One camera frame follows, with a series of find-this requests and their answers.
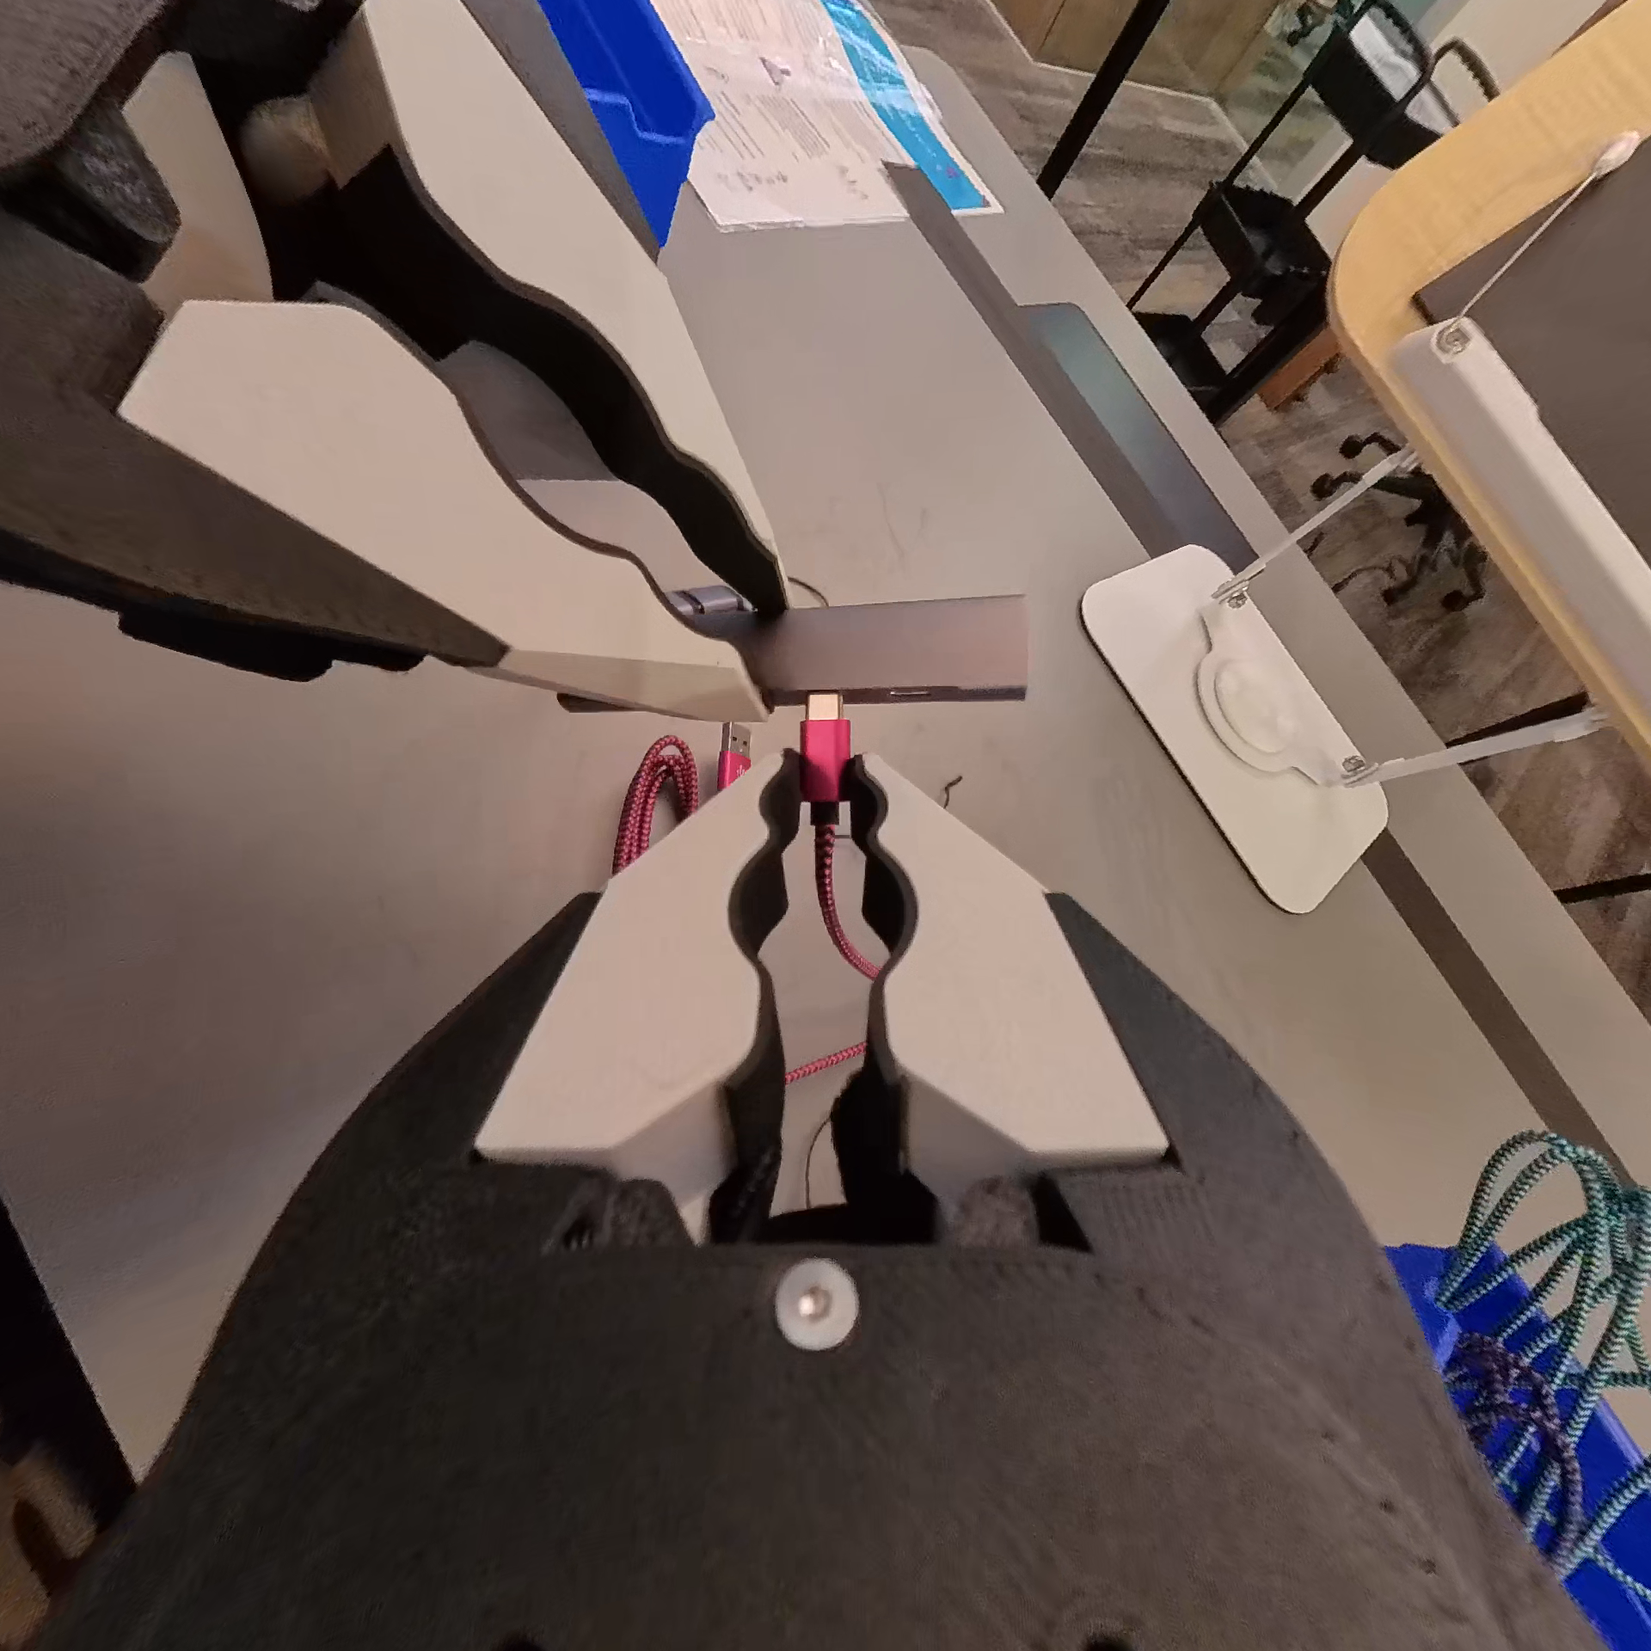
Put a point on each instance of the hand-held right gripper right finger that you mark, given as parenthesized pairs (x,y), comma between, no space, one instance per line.
(1020,1032)

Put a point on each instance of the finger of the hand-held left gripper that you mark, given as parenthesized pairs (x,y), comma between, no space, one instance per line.
(386,516)
(541,195)

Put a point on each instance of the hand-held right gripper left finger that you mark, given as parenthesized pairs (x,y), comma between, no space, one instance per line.
(632,1032)

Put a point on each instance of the grey usb hub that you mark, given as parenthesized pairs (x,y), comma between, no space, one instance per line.
(903,646)

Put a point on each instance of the grey usb plug adapter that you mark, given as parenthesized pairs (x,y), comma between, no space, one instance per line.
(709,601)

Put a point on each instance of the blue divided plastic bin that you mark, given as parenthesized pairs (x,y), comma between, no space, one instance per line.
(632,90)

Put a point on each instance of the printed paper sheet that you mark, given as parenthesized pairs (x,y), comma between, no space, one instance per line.
(800,130)

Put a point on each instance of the white adjustable stand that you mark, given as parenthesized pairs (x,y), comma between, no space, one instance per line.
(1160,672)

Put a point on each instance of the black round-headed light pole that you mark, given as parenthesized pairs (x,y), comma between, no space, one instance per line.
(1097,98)

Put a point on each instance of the black swivel chair base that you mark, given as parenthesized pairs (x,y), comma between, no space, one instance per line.
(1420,510)

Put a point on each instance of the black metal cart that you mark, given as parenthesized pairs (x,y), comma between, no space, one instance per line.
(1263,246)

